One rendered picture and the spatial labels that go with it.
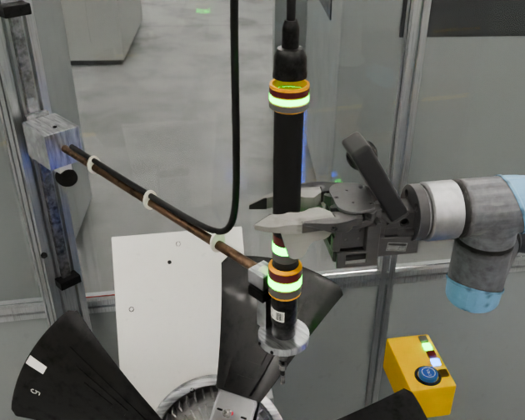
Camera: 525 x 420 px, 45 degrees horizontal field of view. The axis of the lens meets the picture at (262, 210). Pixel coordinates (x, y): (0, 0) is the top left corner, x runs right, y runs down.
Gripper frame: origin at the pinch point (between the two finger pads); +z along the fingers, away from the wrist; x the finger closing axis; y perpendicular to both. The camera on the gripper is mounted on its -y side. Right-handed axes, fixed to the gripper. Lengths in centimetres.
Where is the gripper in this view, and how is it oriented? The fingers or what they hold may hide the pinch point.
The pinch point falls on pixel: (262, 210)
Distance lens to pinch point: 75.7
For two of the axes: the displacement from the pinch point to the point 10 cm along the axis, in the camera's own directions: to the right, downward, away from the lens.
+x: -1.5, -5.1, 8.5
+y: 0.0, 8.6, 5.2
